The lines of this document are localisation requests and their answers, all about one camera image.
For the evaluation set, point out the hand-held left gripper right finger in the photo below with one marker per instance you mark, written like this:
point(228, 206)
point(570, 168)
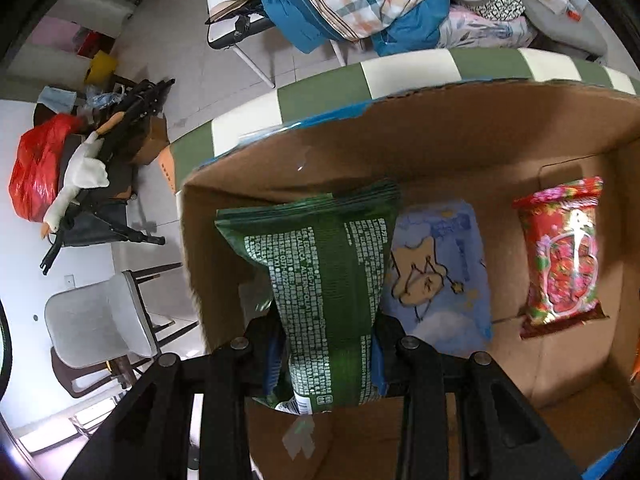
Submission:
point(381, 360)

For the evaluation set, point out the floral cloth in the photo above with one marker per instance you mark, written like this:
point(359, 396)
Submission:
point(487, 30)

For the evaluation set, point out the black tripod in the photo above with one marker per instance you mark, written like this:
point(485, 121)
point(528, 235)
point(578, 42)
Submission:
point(115, 150)

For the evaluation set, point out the small cardboard box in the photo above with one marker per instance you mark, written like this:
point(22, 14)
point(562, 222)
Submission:
point(150, 140)

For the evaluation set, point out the blue cartoon tissue pack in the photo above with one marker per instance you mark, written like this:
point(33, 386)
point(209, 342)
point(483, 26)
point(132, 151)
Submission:
point(440, 280)

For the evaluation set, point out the red floral tissue pack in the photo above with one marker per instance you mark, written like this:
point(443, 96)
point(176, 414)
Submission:
point(565, 260)

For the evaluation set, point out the green white checkered tablecloth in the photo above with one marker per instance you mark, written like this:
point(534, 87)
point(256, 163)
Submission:
point(400, 80)

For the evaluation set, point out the white chair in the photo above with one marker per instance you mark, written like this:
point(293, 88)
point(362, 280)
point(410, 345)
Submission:
point(100, 320)

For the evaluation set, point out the green tissue pack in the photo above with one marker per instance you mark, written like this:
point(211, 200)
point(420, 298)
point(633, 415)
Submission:
point(325, 290)

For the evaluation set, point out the blue cloth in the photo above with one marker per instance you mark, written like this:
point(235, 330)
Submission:
point(400, 25)

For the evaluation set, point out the yellow bag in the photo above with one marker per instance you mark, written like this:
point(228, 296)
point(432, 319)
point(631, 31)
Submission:
point(101, 68)

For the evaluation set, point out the folding chair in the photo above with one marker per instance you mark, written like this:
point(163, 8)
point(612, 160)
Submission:
point(245, 30)

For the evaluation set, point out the white goose plush toy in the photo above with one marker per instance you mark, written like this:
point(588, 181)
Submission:
point(80, 170)

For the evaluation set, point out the red plastic bag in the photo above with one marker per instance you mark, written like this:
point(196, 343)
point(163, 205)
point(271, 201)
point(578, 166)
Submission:
point(40, 170)

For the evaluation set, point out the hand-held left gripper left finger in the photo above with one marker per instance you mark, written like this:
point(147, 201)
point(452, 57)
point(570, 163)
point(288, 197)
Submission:
point(272, 360)

